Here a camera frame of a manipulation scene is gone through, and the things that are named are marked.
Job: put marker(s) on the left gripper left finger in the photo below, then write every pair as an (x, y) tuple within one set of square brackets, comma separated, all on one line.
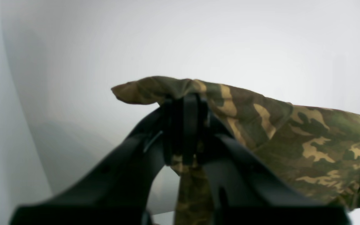
[(116, 190)]

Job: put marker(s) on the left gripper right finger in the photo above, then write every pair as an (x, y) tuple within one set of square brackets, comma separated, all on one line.
[(244, 191)]

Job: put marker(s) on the camouflage t-shirt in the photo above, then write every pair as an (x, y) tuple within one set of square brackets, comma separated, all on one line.
[(314, 150)]

